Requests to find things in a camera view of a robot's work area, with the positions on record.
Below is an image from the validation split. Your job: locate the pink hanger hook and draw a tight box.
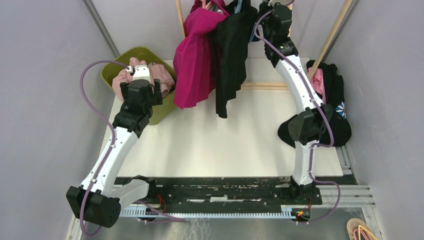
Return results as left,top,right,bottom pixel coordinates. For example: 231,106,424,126
200,0,215,10

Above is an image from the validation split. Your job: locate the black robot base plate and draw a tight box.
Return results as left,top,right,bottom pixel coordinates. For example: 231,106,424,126
142,176,323,214

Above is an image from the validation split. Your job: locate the light blue hanger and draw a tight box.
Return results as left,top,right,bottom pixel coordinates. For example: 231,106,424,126
248,22,260,44

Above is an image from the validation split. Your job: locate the magenta skirt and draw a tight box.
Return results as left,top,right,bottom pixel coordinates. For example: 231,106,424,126
173,0,229,109

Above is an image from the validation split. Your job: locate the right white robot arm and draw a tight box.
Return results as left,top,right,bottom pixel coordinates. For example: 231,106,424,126
253,0,333,204

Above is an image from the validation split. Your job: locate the grey wall conduit strip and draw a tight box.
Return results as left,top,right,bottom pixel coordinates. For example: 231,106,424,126
82,0,120,58

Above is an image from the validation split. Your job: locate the grey toothed cable rail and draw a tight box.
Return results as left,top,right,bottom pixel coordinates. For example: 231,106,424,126
120,204,296,220

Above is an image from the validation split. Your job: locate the pink cloth on pile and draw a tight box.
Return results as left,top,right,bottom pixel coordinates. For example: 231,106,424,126
309,68,327,104

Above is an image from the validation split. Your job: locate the black garment pile with flower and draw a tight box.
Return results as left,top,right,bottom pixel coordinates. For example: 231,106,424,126
277,62,352,148

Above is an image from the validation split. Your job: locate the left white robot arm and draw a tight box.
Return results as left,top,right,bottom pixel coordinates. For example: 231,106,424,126
66,79,163,228

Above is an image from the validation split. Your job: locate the olive green plastic basket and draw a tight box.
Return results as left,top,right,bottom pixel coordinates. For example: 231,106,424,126
101,46,177,125

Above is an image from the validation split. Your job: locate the light pink dress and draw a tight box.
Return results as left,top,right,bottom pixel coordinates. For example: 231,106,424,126
112,57,175,102

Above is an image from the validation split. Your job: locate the wooden clothes rack frame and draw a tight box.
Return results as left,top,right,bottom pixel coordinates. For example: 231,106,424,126
175,0,356,90

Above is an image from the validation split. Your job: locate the grey-blue plastic hanger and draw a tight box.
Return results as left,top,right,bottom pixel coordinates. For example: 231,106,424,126
234,0,243,14

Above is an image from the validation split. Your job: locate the hangers bundle in corner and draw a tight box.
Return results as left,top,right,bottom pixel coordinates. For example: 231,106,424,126
346,218,378,240

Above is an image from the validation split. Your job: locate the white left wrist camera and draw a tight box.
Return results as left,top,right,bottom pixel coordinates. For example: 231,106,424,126
132,65,151,83

